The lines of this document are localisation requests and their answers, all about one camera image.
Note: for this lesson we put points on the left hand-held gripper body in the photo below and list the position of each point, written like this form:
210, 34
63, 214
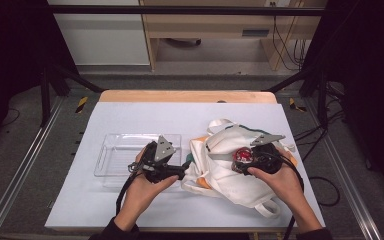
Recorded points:
156, 160

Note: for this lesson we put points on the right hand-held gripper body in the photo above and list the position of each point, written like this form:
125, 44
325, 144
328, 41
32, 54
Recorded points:
268, 158

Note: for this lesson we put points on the red round object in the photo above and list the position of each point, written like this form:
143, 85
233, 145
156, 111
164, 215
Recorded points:
243, 155

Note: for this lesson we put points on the cream printed tote bag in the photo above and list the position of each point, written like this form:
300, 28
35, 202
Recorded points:
233, 186

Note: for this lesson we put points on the clear plastic container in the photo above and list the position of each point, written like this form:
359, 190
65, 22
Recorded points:
120, 156

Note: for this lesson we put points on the person's right hand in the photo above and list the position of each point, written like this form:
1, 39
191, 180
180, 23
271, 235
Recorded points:
283, 183

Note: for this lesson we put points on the person's left hand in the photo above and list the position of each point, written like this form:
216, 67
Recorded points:
140, 193

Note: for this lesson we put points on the white board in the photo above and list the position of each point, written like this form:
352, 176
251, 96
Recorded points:
180, 116

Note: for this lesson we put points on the yellow and black tape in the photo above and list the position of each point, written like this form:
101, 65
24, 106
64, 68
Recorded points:
81, 104
295, 105

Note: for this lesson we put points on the wooden table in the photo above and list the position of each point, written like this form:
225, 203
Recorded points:
186, 96

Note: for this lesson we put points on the black metal stand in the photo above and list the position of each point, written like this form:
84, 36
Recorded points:
313, 83
55, 86

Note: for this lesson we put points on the white cabinet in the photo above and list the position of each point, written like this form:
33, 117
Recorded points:
103, 36

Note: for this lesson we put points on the wooden desk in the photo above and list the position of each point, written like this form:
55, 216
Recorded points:
213, 28

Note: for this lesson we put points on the aluminium rail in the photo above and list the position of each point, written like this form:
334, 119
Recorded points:
16, 173
350, 176

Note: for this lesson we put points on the black horizontal frame bar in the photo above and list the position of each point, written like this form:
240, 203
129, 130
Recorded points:
186, 10

